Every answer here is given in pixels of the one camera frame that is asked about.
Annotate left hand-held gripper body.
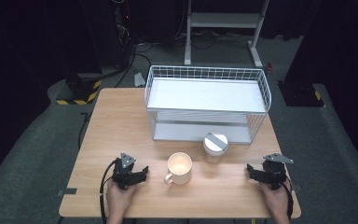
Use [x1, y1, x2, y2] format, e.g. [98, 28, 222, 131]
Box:
[112, 151, 138, 191]

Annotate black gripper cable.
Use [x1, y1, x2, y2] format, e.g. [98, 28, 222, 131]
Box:
[279, 174, 295, 220]
[98, 158, 119, 224]

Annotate dark equipment rack with wires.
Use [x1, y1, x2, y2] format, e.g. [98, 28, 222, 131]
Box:
[109, 0, 138, 70]

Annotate grey power adapter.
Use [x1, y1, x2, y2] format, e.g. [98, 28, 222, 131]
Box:
[133, 72, 146, 88]

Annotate white metal stand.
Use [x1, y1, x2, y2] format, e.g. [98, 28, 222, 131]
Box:
[183, 0, 270, 68]

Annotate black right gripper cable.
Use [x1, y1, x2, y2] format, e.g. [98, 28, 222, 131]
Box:
[279, 174, 295, 220]

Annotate clear jar with white lid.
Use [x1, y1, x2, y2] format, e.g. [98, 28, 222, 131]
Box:
[202, 132, 229, 164]

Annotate black floor cable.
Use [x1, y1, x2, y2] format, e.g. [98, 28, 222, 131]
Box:
[114, 42, 154, 89]

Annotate black yellow striped stand base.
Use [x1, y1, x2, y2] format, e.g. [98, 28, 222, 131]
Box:
[55, 72, 103, 106]
[277, 80, 326, 108]

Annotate person's left hand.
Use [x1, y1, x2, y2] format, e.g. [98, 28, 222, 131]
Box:
[105, 180, 138, 217]

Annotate person's right hand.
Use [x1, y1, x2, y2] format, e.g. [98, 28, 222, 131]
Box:
[260, 180, 292, 217]

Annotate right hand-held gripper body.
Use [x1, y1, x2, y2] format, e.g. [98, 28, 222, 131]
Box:
[262, 152, 295, 190]

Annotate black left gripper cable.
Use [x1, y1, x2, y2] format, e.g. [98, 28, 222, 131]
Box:
[98, 158, 119, 224]

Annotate thin black cable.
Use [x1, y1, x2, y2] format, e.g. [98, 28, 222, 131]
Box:
[77, 111, 91, 150]

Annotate white wire shelf rack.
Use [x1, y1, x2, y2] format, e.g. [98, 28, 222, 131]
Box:
[144, 63, 273, 146]

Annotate cream ceramic mug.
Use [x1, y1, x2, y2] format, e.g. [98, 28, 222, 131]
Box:
[163, 151, 194, 186]

